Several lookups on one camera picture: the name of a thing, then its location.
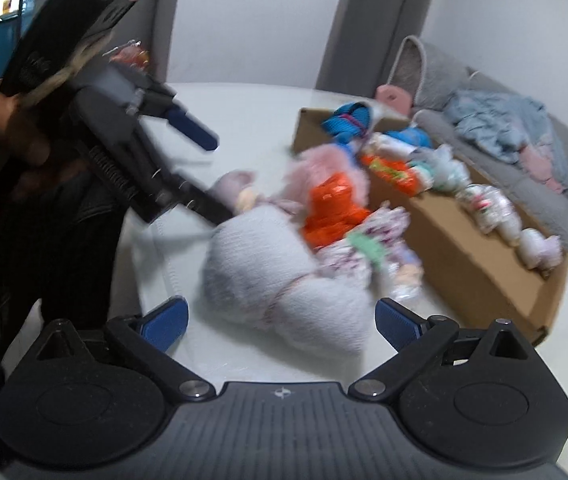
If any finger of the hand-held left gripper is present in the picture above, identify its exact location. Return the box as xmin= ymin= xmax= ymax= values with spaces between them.
xmin=179 ymin=182 xmax=237 ymax=226
xmin=164 ymin=102 xmax=221 ymax=151

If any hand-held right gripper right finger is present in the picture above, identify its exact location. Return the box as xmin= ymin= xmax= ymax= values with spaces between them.
xmin=348 ymin=297 xmax=532 ymax=403

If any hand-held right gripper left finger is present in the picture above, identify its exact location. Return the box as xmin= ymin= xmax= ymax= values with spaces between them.
xmin=39 ymin=296 xmax=217 ymax=403

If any lilac fluffy sock roll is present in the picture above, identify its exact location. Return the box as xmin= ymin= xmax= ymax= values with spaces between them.
xmin=211 ymin=170 xmax=259 ymax=213

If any white fluffy sock roll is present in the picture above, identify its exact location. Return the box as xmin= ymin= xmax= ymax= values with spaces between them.
xmin=201 ymin=207 xmax=372 ymax=356

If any cardboard box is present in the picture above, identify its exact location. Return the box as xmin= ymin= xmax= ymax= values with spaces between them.
xmin=291 ymin=106 xmax=568 ymax=346

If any white red patterned sock roll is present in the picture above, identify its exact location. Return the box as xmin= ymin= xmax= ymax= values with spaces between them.
xmin=456 ymin=185 xmax=522 ymax=233

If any orange green sock roll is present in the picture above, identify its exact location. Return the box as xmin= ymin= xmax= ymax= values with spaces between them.
xmin=361 ymin=155 xmax=419 ymax=193

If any white teal sock roll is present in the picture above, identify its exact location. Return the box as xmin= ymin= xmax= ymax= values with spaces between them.
xmin=414 ymin=145 xmax=472 ymax=193

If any white pink sock roll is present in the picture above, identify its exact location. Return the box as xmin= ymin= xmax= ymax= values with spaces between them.
xmin=518 ymin=227 xmax=564 ymax=271

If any white blue striped sock roll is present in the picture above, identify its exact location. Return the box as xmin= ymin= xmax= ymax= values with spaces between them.
xmin=366 ymin=132 xmax=415 ymax=161

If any red white package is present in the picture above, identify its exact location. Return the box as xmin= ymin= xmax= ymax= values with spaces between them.
xmin=109 ymin=40 xmax=152 ymax=73

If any pile of patterned sock rolls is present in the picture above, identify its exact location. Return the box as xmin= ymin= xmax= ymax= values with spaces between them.
xmin=314 ymin=205 xmax=425 ymax=303

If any pink fluffy sock roll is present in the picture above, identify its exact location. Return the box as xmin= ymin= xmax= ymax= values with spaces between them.
xmin=284 ymin=142 xmax=369 ymax=211

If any grey sofa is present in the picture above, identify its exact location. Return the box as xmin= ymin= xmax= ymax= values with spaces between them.
xmin=389 ymin=35 xmax=568 ymax=286

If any pink cloth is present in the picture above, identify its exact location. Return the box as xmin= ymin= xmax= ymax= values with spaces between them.
xmin=516 ymin=142 xmax=567 ymax=193

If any light blue blanket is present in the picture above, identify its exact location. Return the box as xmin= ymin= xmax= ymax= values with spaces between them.
xmin=444 ymin=90 xmax=568 ymax=188

